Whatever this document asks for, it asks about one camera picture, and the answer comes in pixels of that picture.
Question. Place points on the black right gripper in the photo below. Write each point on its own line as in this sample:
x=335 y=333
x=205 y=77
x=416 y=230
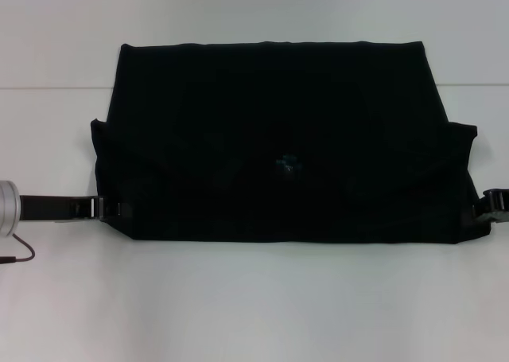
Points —
x=502 y=207

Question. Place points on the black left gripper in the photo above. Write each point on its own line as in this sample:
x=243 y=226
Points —
x=51 y=207

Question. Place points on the black shirt with FREE print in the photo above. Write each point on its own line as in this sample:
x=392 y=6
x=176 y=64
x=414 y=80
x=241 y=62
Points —
x=278 y=139

